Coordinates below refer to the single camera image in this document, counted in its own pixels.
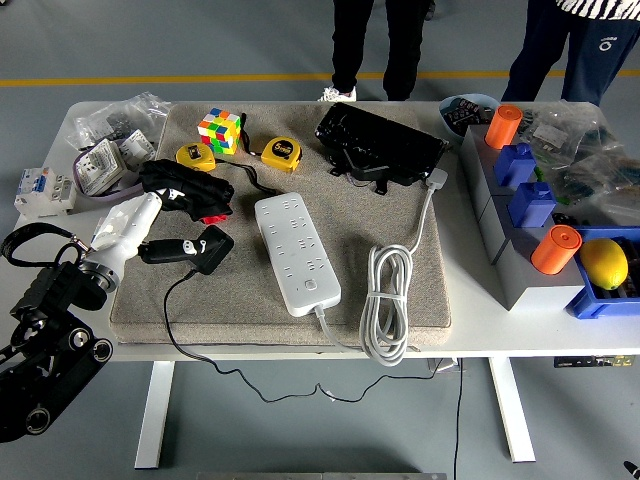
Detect black glossy wrapped device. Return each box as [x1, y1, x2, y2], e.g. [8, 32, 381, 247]
[314, 102, 450, 196]

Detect yellow tape measure 5m print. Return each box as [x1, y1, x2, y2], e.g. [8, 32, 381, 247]
[239, 112, 304, 174]

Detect grey-brown mat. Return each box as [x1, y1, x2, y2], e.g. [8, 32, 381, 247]
[108, 102, 454, 351]

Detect grey box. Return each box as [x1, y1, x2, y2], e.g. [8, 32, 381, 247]
[458, 123, 539, 221]
[477, 192, 587, 312]

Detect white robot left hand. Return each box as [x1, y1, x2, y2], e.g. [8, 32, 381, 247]
[84, 187, 211, 282]

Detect black table control panel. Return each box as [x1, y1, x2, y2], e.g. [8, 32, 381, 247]
[553, 354, 630, 369]

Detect white circuit breaker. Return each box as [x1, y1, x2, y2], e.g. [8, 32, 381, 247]
[13, 167, 77, 219]

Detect clear bag with white label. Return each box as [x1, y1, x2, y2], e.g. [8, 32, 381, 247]
[519, 102, 626, 166]

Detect dark electronic parts packets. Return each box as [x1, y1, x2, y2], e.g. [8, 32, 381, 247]
[444, 98, 494, 126]

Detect grey under-table bracket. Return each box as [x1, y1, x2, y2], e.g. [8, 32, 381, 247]
[427, 357, 464, 374]

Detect yellow tape measure black label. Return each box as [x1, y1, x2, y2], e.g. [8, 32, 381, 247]
[174, 141, 217, 173]

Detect blue block with knob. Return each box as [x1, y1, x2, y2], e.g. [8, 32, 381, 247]
[493, 142, 537, 190]
[507, 180, 557, 229]

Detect person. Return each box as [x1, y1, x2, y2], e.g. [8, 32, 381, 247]
[317, 0, 434, 104]
[501, 0, 640, 107]

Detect light blue bowl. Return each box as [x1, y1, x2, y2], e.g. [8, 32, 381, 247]
[438, 94, 501, 141]

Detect white three-pin plug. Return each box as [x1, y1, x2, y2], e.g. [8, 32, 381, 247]
[425, 167, 450, 192]

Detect white shoe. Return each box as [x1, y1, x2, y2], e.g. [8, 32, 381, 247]
[317, 85, 359, 104]

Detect yellow lemon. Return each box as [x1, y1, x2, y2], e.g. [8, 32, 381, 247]
[578, 237, 630, 291]

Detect white power strip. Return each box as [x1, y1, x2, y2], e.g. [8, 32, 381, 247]
[253, 191, 343, 318]

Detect black power adapter plug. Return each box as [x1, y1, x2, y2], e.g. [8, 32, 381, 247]
[192, 224, 235, 275]

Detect black hanging cable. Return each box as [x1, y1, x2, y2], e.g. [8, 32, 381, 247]
[452, 356, 465, 480]

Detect clear bag of black parts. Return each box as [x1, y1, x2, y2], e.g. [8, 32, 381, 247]
[74, 91, 172, 151]

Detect clear bag of green parts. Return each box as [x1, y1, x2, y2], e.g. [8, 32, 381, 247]
[554, 149, 640, 226]

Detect thin black adapter cord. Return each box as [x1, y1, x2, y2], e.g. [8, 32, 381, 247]
[163, 268, 446, 404]

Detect colourful puzzle cube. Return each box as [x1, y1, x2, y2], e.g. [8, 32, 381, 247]
[197, 107, 243, 156]

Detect black fabric pouch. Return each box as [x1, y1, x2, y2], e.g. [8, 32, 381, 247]
[138, 158, 235, 225]

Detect white power strip cable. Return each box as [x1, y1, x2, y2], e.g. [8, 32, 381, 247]
[312, 185, 434, 369]

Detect orange cylinder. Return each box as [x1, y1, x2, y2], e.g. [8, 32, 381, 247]
[484, 103, 524, 150]
[530, 224, 584, 276]

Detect white table leg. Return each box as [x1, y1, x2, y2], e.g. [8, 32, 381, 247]
[487, 356, 537, 464]
[133, 359, 176, 470]

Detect blue plastic bin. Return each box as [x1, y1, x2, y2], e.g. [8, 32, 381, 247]
[564, 224, 640, 320]

